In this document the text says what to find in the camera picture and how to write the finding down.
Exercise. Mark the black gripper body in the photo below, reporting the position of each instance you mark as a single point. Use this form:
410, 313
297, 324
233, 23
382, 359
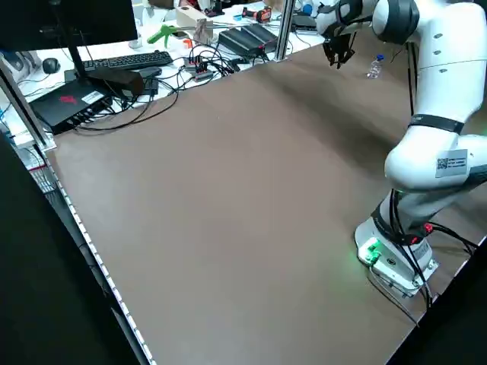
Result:
339, 41

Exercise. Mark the white grey device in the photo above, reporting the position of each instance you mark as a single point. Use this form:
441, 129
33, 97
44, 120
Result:
17, 64

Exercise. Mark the pale wooden block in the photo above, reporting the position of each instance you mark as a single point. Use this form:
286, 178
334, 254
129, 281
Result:
190, 17

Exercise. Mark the dark brown box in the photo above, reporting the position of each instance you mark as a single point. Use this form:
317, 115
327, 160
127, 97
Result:
121, 81

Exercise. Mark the black keyboard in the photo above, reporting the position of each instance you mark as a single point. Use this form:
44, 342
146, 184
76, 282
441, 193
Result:
129, 60

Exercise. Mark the black computer monitor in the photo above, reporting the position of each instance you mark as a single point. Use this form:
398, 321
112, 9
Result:
76, 19

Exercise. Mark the aluminium frame post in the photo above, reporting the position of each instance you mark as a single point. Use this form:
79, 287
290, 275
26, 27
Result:
283, 38
26, 110

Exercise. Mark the white led strip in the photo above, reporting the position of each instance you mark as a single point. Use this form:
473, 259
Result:
95, 258

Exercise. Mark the green glue gun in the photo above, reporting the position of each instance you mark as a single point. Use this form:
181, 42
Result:
160, 34

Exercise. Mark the orange plastic part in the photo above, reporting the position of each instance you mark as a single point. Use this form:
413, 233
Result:
187, 42

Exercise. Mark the black computer mouse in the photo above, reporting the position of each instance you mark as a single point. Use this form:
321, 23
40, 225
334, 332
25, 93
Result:
51, 65

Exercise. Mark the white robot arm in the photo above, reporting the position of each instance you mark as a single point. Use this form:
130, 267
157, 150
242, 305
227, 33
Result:
437, 76

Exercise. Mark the grey usb hub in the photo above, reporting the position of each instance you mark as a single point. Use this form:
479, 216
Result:
198, 68

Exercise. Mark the black power supply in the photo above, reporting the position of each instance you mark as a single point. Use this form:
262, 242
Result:
236, 40
262, 35

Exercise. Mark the black mini computer red logo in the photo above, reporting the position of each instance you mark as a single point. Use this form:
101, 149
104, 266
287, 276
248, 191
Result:
64, 106

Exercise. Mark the black power adapter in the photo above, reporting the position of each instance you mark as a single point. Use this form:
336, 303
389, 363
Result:
150, 86

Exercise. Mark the orange power drill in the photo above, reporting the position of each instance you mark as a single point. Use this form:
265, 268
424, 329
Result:
262, 15

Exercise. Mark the clear bottle blue cap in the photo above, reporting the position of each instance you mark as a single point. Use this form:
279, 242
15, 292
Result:
374, 70

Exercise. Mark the black flat device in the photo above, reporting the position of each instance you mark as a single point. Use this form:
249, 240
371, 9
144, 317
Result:
304, 22

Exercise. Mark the black monitor stand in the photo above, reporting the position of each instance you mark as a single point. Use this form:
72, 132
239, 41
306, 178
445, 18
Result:
76, 61

